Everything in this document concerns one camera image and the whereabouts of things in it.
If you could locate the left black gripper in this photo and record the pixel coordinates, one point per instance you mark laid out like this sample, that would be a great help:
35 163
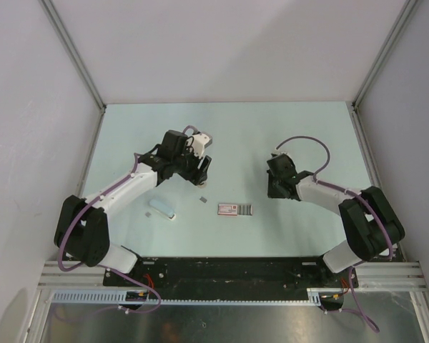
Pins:
196 175

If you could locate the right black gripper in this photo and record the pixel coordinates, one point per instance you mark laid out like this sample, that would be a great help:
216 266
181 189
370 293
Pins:
271 192

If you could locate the light blue stapler cover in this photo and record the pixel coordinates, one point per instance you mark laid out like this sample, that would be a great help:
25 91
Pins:
162 208

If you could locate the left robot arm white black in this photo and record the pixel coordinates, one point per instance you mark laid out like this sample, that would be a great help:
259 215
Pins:
83 227

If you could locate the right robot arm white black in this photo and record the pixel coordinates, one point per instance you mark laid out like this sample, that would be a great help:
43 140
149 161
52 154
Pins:
370 224

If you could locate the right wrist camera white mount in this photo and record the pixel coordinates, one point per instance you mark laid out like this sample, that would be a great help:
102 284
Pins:
278 153

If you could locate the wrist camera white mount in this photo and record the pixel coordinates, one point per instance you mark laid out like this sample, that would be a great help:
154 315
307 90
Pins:
278 153
199 143

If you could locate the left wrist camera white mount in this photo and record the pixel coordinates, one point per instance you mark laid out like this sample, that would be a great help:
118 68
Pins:
199 143

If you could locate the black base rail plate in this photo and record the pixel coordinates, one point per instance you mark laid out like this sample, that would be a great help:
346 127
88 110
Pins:
233 279

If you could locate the aluminium front frame rail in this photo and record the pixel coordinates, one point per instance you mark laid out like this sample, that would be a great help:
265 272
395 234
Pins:
80 278

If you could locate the left aluminium corner post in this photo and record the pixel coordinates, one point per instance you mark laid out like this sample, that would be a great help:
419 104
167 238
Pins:
72 51

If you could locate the aluminium corner post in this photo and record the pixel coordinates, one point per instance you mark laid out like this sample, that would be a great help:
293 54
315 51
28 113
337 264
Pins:
72 51
397 30

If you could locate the right aluminium corner post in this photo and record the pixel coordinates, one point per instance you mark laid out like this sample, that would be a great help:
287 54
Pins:
397 30

